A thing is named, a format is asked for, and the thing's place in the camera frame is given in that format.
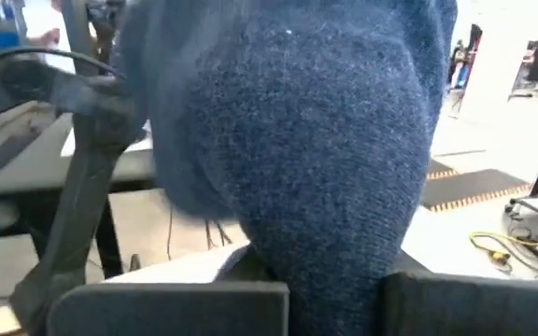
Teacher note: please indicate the black mat with hazard stripes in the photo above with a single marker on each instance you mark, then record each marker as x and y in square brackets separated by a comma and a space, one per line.
[437, 169]
[474, 186]

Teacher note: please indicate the white paper booklet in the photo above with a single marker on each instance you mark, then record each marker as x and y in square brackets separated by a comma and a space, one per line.
[171, 268]

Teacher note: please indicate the person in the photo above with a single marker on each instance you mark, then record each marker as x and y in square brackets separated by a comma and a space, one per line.
[473, 39]
[47, 37]

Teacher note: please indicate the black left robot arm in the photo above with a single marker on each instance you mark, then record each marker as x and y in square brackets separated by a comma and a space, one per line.
[77, 210]

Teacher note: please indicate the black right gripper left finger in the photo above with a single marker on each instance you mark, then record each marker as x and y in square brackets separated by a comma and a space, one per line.
[171, 310]

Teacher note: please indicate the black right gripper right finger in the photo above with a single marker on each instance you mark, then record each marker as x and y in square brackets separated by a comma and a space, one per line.
[474, 308]

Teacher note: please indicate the dark navy knit garment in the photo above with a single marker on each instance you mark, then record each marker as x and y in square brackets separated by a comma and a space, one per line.
[297, 140]

